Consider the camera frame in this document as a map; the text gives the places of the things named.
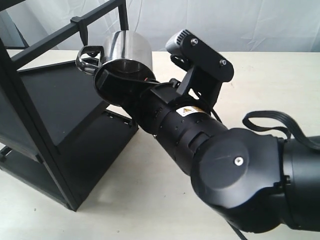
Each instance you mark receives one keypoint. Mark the black shelf rack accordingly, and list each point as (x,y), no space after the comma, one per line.
(59,136)

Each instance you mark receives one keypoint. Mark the shiny steel mug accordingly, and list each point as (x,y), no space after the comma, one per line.
(123,51)

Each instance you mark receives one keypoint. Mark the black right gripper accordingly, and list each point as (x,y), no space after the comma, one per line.
(142,97)

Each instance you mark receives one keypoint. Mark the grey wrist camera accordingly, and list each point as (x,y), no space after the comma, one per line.
(206,69)

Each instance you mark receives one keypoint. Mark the white backdrop curtain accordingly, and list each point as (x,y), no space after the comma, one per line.
(225,25)

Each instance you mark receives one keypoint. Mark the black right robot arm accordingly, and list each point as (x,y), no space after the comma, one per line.
(257,177)

